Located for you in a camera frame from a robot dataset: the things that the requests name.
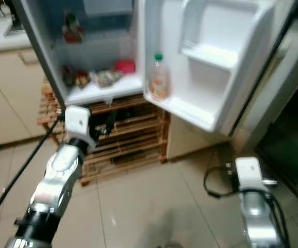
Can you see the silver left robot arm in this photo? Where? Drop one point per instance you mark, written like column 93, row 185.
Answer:
column 58, row 181

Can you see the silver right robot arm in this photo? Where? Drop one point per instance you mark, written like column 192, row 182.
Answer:
column 263, row 219

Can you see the white fridge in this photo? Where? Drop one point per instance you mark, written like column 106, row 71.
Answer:
column 102, row 46

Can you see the white fridge door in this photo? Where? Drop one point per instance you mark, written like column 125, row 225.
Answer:
column 213, row 98

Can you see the wooden slatted rack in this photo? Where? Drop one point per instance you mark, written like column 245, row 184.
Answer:
column 138, row 139

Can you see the clear food bag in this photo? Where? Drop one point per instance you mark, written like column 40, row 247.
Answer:
column 106, row 77

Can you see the dark food bag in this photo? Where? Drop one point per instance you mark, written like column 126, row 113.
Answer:
column 77, row 77

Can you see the red plastic container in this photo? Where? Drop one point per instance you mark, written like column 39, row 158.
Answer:
column 124, row 66

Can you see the clear bottle orange label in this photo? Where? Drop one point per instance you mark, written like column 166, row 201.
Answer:
column 158, row 82

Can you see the red sauce bottle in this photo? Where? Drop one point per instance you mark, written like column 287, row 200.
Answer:
column 72, row 30

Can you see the dark glass appliance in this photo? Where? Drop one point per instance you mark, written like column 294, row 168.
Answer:
column 288, row 150

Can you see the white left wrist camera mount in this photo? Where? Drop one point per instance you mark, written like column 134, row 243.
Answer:
column 79, row 124

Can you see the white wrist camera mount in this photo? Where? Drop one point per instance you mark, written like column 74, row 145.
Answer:
column 79, row 124
column 250, row 173

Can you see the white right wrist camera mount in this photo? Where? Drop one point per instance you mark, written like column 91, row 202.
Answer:
column 250, row 173

